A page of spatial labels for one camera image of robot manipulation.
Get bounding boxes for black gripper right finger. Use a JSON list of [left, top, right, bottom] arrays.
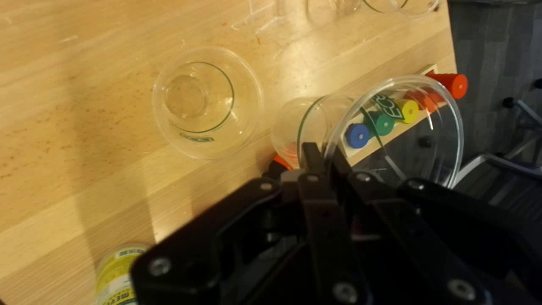
[[332, 160, 542, 305]]

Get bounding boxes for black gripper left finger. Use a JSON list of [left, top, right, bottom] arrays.
[[132, 143, 362, 305]]

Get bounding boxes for clear plastic cup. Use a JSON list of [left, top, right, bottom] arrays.
[[151, 46, 266, 162], [303, 0, 444, 29], [269, 75, 466, 192]]

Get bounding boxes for blue toy peg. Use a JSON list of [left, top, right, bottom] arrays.
[[344, 123, 372, 150]]

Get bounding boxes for green toy peg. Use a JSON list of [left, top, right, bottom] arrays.
[[369, 111, 396, 138]]

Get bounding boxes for yellow toy peg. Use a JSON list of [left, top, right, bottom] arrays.
[[398, 99, 423, 126]]

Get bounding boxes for orange cup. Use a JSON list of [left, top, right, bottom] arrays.
[[413, 90, 445, 114]]

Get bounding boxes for red cup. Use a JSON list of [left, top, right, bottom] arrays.
[[425, 70, 471, 102]]

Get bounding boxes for yellow label spray bottle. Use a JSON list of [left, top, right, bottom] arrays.
[[91, 243, 151, 305]]

